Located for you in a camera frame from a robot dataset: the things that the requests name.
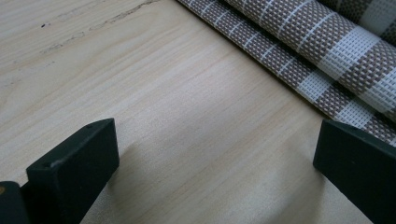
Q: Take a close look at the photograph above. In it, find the striped woven placemat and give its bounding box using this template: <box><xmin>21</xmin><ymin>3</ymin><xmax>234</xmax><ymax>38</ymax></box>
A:
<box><xmin>317</xmin><ymin>0</ymin><xmax>396</xmax><ymax>48</ymax></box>
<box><xmin>177</xmin><ymin>0</ymin><xmax>396</xmax><ymax>147</ymax></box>
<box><xmin>223</xmin><ymin>0</ymin><xmax>396</xmax><ymax>122</ymax></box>

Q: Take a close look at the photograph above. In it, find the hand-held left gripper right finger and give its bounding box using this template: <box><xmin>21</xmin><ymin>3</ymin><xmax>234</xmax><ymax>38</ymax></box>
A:
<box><xmin>312</xmin><ymin>119</ymin><xmax>396</xmax><ymax>224</ymax></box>

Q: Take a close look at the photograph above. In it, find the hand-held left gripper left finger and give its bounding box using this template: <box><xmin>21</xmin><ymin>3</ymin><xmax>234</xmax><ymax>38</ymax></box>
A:
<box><xmin>26</xmin><ymin>118</ymin><xmax>120</xmax><ymax>224</ymax></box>

